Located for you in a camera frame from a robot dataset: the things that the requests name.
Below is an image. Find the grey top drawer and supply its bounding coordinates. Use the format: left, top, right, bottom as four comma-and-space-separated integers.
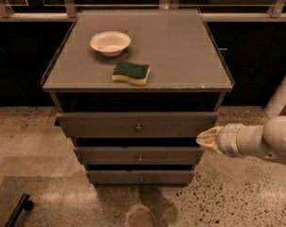
57, 112, 218, 138

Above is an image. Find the grey drawer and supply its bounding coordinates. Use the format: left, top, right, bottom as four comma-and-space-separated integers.
86, 170, 194, 184
74, 147, 204, 165
57, 112, 218, 138

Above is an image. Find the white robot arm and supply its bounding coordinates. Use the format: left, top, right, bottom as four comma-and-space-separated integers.
196, 75, 286, 166

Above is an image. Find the grey drawer cabinet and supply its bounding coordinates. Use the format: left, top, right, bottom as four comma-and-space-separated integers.
42, 9, 234, 172

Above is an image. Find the grey bottom drawer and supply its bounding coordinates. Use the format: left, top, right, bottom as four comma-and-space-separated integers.
86, 170, 194, 184

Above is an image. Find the grey middle drawer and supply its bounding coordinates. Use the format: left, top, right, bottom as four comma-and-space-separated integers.
74, 147, 204, 165

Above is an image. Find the green yellow sponge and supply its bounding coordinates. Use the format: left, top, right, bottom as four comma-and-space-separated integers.
112, 61, 150, 85

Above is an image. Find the white bowl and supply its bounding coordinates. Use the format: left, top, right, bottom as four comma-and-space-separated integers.
90, 31, 131, 57

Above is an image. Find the grey metal railing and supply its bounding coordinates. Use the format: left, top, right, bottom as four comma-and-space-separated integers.
0, 0, 286, 22

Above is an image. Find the grey counter corner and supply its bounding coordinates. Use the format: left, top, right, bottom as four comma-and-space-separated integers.
0, 176, 102, 227

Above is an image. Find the black bar handle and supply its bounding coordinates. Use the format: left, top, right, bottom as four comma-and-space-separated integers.
5, 194, 33, 227

